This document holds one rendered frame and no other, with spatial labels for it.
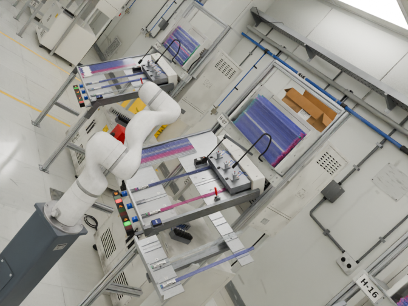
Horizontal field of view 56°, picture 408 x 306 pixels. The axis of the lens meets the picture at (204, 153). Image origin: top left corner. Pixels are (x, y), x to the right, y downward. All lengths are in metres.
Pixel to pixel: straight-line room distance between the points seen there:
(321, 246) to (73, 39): 4.72
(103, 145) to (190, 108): 2.07
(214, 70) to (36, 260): 2.30
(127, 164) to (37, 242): 0.50
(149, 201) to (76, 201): 0.69
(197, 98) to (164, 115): 1.79
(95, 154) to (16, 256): 0.58
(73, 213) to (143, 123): 0.48
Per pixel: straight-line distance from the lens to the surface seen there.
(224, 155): 2.45
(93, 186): 1.63
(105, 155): 1.57
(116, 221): 2.89
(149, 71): 3.49
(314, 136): 2.26
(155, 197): 2.29
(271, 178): 2.29
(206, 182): 2.35
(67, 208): 1.70
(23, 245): 1.83
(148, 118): 1.72
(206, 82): 3.50
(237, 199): 2.26
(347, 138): 3.96
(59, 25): 6.42
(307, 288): 3.69
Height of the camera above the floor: 1.63
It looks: 11 degrees down
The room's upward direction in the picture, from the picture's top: 42 degrees clockwise
